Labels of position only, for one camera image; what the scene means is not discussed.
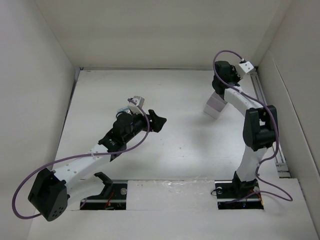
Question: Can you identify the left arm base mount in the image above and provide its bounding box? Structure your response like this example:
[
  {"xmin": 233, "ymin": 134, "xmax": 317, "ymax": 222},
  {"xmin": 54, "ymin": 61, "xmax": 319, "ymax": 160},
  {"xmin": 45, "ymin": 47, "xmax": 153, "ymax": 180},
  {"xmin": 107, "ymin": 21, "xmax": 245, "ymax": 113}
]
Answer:
[{"xmin": 79, "ymin": 172, "xmax": 128, "ymax": 211}]

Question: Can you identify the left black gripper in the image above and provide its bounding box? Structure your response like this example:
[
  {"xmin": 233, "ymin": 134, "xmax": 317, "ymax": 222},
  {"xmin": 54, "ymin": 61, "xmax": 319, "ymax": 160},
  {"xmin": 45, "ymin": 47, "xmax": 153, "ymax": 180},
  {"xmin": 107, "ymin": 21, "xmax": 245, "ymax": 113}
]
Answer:
[{"xmin": 123, "ymin": 108, "xmax": 165, "ymax": 144}]

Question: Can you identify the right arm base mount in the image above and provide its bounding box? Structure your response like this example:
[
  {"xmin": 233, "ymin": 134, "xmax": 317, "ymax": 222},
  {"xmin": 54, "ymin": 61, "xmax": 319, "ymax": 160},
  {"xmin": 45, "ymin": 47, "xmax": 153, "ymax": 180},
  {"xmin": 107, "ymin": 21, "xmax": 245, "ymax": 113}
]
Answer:
[{"xmin": 211, "ymin": 180, "xmax": 264, "ymax": 210}]

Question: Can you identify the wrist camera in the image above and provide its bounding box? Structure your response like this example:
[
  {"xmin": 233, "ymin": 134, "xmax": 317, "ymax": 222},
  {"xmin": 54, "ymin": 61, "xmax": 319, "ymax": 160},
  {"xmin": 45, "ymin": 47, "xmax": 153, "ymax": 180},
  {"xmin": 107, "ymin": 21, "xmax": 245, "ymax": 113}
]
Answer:
[
  {"xmin": 235, "ymin": 61, "xmax": 255, "ymax": 79},
  {"xmin": 127, "ymin": 96, "xmax": 145, "ymax": 115}
]

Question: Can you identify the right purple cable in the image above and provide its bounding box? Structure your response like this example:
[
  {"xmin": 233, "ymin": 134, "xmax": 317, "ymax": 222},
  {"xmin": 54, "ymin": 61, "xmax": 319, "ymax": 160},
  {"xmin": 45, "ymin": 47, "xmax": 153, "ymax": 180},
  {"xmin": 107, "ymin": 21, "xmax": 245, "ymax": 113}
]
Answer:
[{"xmin": 211, "ymin": 49, "xmax": 293, "ymax": 204}]

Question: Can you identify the aluminium rail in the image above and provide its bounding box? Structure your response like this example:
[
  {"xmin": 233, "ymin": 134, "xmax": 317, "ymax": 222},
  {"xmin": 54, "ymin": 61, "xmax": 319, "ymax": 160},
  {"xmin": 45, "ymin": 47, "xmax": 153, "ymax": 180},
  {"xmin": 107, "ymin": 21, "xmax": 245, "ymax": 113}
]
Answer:
[{"xmin": 249, "ymin": 66, "xmax": 291, "ymax": 178}]

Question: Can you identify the white divided container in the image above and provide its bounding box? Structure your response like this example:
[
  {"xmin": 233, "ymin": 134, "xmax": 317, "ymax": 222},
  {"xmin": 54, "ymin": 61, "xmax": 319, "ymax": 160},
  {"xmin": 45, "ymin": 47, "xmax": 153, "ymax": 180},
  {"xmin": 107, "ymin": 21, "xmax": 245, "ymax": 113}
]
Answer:
[{"xmin": 203, "ymin": 91, "xmax": 227, "ymax": 120}]

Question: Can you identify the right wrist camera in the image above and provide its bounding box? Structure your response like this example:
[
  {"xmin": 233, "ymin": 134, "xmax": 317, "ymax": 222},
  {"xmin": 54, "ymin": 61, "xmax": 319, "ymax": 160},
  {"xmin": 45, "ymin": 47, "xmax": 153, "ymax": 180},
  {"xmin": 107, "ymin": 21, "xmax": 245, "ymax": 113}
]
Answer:
[{"xmin": 235, "ymin": 61, "xmax": 255, "ymax": 79}]

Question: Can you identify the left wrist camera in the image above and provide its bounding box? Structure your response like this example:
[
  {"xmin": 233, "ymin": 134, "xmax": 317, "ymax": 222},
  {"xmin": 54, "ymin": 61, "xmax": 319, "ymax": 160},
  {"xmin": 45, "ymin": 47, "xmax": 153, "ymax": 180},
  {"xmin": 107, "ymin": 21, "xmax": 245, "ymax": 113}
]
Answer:
[{"xmin": 127, "ymin": 96, "xmax": 145, "ymax": 115}]

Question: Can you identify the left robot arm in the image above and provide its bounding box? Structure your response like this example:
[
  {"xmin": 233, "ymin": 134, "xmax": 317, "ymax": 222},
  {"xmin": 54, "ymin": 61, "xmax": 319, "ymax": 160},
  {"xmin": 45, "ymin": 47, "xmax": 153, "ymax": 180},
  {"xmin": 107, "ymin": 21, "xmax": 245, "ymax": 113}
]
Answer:
[{"xmin": 28, "ymin": 109, "xmax": 167, "ymax": 222}]

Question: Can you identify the purple cable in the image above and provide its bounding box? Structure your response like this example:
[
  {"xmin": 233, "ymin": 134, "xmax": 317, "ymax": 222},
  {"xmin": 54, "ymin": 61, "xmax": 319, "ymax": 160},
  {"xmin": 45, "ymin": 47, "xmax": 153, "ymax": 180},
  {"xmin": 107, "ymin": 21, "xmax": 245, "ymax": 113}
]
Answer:
[
  {"xmin": 12, "ymin": 98, "xmax": 151, "ymax": 220},
  {"xmin": 211, "ymin": 49, "xmax": 293, "ymax": 204}
]

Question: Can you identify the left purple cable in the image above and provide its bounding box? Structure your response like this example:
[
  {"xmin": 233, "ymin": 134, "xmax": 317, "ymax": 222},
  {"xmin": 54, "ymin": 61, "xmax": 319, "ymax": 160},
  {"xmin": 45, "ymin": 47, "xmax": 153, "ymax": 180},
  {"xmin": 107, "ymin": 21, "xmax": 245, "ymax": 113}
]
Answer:
[{"xmin": 12, "ymin": 98, "xmax": 151, "ymax": 220}]

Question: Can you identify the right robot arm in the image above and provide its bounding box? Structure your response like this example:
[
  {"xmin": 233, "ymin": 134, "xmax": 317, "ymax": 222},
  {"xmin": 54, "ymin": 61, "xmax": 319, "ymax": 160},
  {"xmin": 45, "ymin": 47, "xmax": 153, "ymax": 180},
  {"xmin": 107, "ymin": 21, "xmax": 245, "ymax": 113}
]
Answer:
[{"xmin": 212, "ymin": 60, "xmax": 278, "ymax": 199}]

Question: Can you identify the blue utility knife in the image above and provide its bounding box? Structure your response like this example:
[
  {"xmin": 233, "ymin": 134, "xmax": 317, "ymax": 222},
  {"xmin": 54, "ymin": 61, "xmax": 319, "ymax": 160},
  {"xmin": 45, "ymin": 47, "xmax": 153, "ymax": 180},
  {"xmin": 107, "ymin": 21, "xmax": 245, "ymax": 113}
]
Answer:
[{"xmin": 117, "ymin": 107, "xmax": 129, "ymax": 113}]

